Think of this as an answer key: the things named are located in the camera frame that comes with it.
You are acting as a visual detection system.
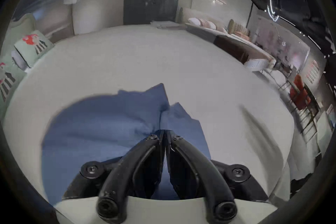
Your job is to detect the grey bed with pillows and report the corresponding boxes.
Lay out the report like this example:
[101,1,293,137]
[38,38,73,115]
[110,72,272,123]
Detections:
[181,8,229,43]

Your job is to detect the pale green printed cushion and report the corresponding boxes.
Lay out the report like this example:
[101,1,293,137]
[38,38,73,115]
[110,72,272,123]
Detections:
[14,30,55,68]
[0,61,27,119]

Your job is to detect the red chair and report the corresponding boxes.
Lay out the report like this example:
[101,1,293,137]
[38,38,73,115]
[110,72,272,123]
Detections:
[289,75,313,112]

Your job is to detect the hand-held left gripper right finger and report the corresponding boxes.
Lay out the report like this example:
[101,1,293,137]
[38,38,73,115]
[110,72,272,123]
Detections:
[165,129,269,222]

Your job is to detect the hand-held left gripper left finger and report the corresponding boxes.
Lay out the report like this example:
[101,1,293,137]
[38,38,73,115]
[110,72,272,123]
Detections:
[62,129,165,223]

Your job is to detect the folded white cloth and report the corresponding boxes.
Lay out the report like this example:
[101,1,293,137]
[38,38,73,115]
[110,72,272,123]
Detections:
[150,21,186,30]

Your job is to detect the dark brown bed with cushions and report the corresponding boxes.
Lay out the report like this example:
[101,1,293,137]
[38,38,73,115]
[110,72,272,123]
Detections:
[213,19,277,72]

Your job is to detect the bed with white sheet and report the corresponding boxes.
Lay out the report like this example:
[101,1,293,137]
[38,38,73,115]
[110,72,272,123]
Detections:
[2,24,296,224]

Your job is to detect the blue shirt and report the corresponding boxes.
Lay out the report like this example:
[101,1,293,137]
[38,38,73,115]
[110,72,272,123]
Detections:
[41,83,212,205]

